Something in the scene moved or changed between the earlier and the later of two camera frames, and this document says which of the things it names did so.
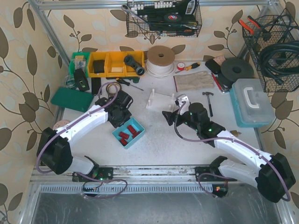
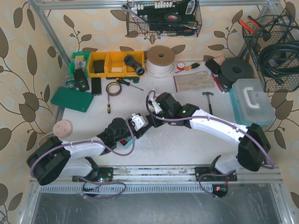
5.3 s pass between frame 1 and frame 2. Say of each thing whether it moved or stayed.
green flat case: stayed
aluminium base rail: stayed
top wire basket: stayed
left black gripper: moved
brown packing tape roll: stayed
